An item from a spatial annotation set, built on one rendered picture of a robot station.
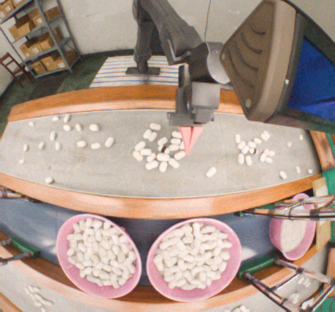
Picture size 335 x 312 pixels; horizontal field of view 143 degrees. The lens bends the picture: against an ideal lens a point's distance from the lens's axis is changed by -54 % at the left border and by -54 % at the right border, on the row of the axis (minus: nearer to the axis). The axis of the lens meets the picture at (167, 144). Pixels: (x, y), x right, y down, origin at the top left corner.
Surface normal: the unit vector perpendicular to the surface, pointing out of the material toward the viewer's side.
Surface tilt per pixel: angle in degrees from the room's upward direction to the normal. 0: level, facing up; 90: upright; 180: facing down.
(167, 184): 0
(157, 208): 0
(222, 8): 90
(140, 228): 0
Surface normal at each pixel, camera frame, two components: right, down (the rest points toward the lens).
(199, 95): 0.04, 0.29
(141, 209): 0.05, -0.39
